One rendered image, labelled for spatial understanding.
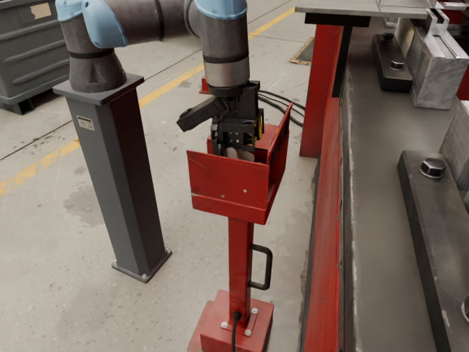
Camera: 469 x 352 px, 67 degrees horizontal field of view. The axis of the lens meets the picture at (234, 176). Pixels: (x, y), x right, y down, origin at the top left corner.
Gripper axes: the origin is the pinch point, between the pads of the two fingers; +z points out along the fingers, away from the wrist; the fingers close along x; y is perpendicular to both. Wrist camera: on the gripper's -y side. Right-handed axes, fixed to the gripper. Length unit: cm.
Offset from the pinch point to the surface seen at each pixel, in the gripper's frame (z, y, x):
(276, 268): 74, 1, 37
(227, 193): 0.7, 1.7, -4.8
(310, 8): -25.8, 11.5, 27.0
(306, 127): 54, -1, 121
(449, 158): -14.5, 35.7, -8.8
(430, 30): -21.8, 34.9, 25.7
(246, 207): 3.6, 5.2, -4.9
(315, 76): 24, 2, 121
